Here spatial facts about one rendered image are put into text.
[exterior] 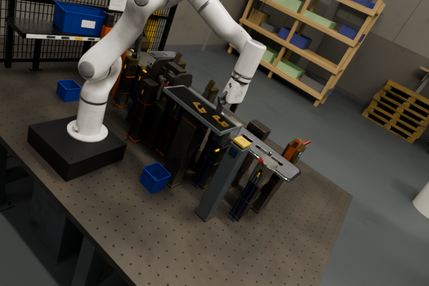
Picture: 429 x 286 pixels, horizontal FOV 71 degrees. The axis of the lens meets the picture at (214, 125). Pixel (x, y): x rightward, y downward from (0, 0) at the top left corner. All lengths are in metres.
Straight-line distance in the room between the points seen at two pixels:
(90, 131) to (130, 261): 0.64
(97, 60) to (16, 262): 1.24
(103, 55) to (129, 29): 0.16
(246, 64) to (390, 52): 7.34
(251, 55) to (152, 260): 0.88
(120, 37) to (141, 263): 0.90
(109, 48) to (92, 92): 0.23
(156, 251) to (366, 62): 7.67
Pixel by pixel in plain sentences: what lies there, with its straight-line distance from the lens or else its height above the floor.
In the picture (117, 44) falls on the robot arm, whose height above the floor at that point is 1.30.
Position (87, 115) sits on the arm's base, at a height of 0.92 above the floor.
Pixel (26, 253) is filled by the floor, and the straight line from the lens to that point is 2.13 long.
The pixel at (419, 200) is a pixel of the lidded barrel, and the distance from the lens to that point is 4.92.
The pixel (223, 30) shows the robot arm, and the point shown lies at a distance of 1.19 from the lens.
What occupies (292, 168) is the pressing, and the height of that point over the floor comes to 1.00.
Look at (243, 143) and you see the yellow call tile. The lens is 1.26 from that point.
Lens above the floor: 1.76
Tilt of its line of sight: 28 degrees down
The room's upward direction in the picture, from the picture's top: 24 degrees clockwise
